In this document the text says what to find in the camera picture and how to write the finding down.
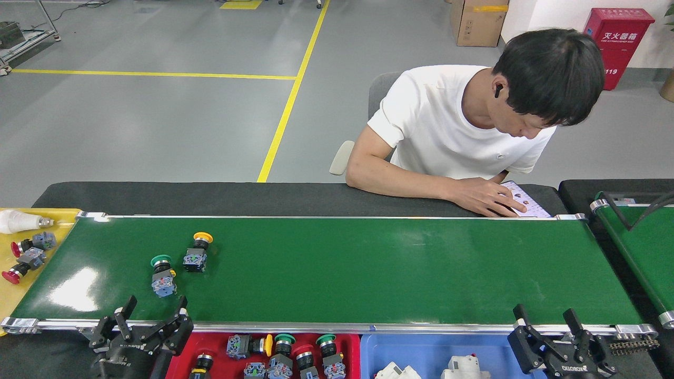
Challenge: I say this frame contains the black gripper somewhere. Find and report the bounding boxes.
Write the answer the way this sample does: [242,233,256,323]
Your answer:
[90,295,194,379]
[507,304,618,379]

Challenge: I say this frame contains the white circuit breaker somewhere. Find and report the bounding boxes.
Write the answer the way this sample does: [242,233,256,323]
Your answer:
[440,355,491,379]
[375,361,422,379]

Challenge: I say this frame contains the yellow tray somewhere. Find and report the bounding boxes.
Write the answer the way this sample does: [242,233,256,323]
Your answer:
[0,208,82,336]

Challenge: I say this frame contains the green conveyor belt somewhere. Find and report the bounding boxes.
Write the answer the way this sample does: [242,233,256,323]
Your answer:
[590,191,674,330]
[0,213,659,337]

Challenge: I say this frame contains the person's right hand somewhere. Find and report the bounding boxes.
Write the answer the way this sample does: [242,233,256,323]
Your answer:
[448,177,527,217]

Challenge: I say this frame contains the red plastic bin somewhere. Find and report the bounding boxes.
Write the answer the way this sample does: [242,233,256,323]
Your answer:
[166,333,361,379]

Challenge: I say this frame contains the blue plastic bin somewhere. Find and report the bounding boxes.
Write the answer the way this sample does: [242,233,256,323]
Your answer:
[361,333,548,379]

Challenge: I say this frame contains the smartphone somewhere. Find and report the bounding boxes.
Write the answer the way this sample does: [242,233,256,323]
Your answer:
[500,181,552,218]

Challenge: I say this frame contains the white light bulb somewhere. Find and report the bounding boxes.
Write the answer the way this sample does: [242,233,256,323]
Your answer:
[0,210,54,235]

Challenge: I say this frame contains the person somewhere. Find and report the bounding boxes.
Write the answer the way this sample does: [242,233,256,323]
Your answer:
[346,29,606,217]

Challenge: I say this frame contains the potted plant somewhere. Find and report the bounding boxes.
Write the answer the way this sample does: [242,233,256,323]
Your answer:
[660,3,674,103]

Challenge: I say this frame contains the metal cart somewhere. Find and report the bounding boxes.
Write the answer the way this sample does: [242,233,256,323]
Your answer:
[0,0,61,76]

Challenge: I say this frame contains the red fire extinguisher box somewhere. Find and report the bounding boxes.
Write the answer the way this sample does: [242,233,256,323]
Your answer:
[583,8,656,91]

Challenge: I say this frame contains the grey office chair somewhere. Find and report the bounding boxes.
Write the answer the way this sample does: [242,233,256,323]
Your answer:
[330,72,402,176]

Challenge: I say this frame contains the dark grey case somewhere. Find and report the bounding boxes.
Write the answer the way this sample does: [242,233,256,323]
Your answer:
[0,21,26,49]

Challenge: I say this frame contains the cardboard box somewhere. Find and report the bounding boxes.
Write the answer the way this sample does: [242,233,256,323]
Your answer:
[450,0,510,47]

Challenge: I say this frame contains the conveyor drive chain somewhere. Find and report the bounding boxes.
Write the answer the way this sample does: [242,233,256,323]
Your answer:
[608,337,660,356]

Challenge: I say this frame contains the black cable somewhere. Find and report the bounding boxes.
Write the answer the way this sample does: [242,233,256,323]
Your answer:
[600,191,674,231]

